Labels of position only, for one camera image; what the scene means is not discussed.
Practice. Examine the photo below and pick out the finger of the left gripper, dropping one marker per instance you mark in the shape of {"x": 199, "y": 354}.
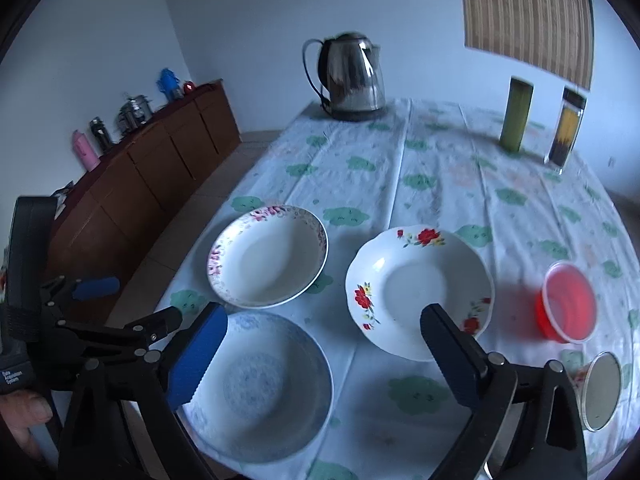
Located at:
{"x": 65, "y": 290}
{"x": 154, "y": 327}

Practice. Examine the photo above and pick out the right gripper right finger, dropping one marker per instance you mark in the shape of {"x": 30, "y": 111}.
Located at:
{"x": 477, "y": 379}

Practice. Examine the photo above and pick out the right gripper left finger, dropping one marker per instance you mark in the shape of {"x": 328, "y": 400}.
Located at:
{"x": 174, "y": 366}

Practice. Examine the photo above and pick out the pink floral rimmed plate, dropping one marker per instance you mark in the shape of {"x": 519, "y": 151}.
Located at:
{"x": 267, "y": 257}

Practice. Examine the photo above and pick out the red flower white plate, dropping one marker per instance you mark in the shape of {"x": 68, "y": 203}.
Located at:
{"x": 398, "y": 273}

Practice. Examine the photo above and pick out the person's left hand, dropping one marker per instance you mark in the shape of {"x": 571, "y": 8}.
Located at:
{"x": 22, "y": 410}

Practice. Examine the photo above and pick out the brown wooden sideboard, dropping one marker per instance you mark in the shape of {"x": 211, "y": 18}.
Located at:
{"x": 114, "y": 214}

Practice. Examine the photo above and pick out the blue patterned plate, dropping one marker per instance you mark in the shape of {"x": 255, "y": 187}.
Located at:
{"x": 266, "y": 394}

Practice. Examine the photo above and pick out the red plastic bowl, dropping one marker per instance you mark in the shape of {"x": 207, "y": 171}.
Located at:
{"x": 566, "y": 308}

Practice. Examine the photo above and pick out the small enamel cartoon bowl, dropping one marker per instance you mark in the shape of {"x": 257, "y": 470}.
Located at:
{"x": 597, "y": 388}

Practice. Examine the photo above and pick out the pink thermos bottle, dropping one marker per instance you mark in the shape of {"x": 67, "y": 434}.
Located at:
{"x": 84, "y": 151}

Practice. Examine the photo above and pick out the black thermos bottle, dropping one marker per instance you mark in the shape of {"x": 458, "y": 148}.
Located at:
{"x": 101, "y": 135}

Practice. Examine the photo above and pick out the cloud print tablecloth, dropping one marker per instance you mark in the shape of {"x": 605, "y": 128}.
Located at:
{"x": 439, "y": 165}

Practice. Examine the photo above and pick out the steel pot on sideboard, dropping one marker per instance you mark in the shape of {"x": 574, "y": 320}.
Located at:
{"x": 135, "y": 112}

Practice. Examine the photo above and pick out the blue plastic jug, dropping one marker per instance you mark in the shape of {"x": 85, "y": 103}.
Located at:
{"x": 169, "y": 85}

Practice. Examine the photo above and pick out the red small object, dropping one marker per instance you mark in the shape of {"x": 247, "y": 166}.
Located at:
{"x": 188, "y": 87}

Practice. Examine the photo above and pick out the clear tea bottle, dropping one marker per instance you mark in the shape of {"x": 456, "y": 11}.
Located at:
{"x": 567, "y": 128}

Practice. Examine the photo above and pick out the green cylindrical canister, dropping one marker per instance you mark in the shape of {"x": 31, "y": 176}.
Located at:
{"x": 516, "y": 117}

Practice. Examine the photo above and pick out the stainless steel electric kettle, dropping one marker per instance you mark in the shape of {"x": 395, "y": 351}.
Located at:
{"x": 351, "y": 80}

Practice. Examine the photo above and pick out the bamboo window blind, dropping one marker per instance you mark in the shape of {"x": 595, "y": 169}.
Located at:
{"x": 554, "y": 35}

